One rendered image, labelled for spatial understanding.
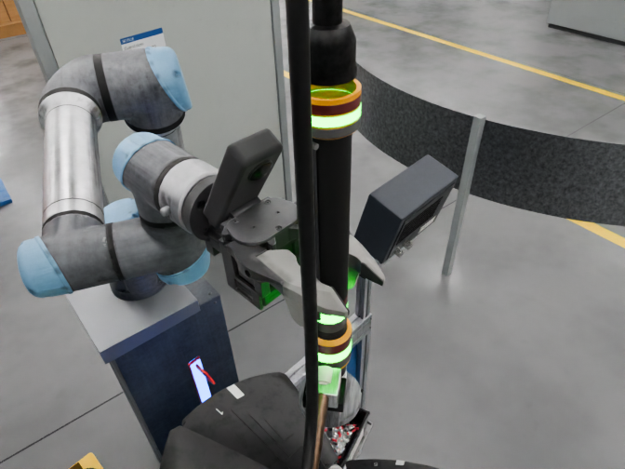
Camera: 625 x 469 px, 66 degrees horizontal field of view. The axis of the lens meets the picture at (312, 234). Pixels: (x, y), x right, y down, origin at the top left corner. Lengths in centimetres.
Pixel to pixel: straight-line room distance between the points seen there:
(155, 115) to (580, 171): 187
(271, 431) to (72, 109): 61
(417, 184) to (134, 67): 73
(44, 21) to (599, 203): 237
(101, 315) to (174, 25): 146
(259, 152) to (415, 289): 236
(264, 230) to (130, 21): 190
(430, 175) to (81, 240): 93
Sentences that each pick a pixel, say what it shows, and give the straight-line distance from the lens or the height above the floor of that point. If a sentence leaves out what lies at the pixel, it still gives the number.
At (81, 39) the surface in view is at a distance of 220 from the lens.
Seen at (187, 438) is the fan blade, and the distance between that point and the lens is 62.
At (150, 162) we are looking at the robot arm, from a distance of 56.
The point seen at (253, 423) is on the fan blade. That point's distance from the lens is 86.
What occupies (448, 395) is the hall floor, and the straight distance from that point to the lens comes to 234.
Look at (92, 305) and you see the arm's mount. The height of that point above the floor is 104.
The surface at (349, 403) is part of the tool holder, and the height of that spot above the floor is 147.
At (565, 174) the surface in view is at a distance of 238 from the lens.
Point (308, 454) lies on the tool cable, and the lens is 41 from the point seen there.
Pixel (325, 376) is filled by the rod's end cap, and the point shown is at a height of 155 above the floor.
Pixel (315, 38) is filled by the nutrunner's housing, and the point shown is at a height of 185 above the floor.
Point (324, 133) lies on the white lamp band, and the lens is 31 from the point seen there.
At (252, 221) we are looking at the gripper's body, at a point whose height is 167.
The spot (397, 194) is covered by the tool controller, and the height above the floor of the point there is 124.
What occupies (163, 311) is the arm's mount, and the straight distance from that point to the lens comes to 127.
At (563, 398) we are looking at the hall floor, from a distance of 250.
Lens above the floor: 194
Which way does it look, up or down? 40 degrees down
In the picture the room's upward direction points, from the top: 2 degrees counter-clockwise
